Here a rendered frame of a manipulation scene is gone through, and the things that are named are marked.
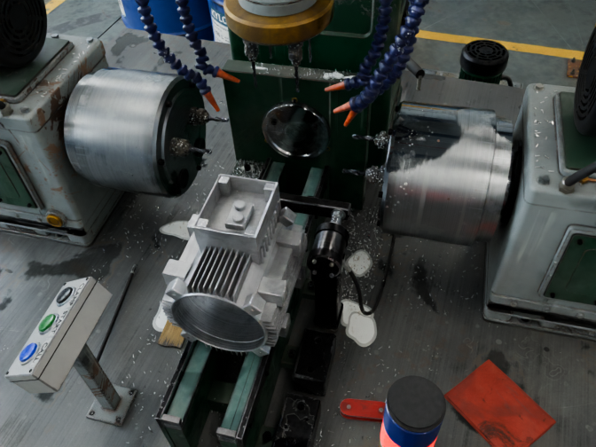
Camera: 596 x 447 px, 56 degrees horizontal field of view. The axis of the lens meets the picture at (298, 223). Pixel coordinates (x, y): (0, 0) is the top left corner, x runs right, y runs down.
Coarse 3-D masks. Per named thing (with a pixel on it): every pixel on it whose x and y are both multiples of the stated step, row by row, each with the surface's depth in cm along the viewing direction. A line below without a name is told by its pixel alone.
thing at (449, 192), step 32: (416, 128) 95; (448, 128) 94; (480, 128) 94; (512, 128) 95; (416, 160) 93; (448, 160) 92; (480, 160) 92; (512, 160) 98; (384, 192) 96; (416, 192) 94; (448, 192) 93; (480, 192) 92; (384, 224) 101; (416, 224) 98; (448, 224) 96; (480, 224) 96
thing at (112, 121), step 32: (96, 96) 106; (128, 96) 105; (160, 96) 104; (192, 96) 115; (64, 128) 108; (96, 128) 105; (128, 128) 104; (160, 128) 104; (192, 128) 118; (96, 160) 108; (128, 160) 106; (160, 160) 105; (192, 160) 120; (160, 192) 111
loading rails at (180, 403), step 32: (320, 192) 119; (192, 352) 96; (224, 352) 104; (288, 352) 105; (192, 384) 92; (224, 384) 99; (256, 384) 90; (160, 416) 87; (192, 416) 92; (224, 416) 88; (256, 416) 92
